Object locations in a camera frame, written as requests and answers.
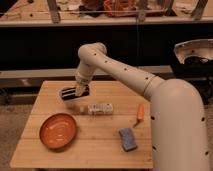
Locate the blue sponge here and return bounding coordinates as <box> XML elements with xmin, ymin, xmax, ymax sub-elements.
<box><xmin>119</xmin><ymin>128</ymin><xmax>137</xmax><ymax>152</ymax></box>

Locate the wooden table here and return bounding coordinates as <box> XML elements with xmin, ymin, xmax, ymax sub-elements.
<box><xmin>10</xmin><ymin>81</ymin><xmax>153</xmax><ymax>169</ymax></box>

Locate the black white striped eraser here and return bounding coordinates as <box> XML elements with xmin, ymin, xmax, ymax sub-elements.
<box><xmin>59</xmin><ymin>87</ymin><xmax>90</xmax><ymax>101</ymax></box>

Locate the orange handled tool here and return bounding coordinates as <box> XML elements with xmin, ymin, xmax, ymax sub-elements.
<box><xmin>133</xmin><ymin>104</ymin><xmax>145</xmax><ymax>128</ymax></box>

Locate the orange bowl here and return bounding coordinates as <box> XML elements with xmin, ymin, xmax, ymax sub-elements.
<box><xmin>39</xmin><ymin>113</ymin><xmax>78</xmax><ymax>150</ymax></box>

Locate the orange object on shelf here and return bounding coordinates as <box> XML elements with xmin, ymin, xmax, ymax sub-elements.
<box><xmin>103</xmin><ymin>0</ymin><xmax>136</xmax><ymax>17</ymax></box>

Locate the white domed machine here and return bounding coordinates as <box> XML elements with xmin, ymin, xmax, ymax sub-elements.
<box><xmin>172</xmin><ymin>38</ymin><xmax>213</xmax><ymax>78</ymax></box>

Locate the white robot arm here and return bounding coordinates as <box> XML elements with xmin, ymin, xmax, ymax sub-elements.
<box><xmin>76</xmin><ymin>43</ymin><xmax>211</xmax><ymax>171</ymax></box>

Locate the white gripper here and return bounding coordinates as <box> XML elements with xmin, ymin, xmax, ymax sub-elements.
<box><xmin>75</xmin><ymin>65</ymin><xmax>94</xmax><ymax>97</ymax></box>

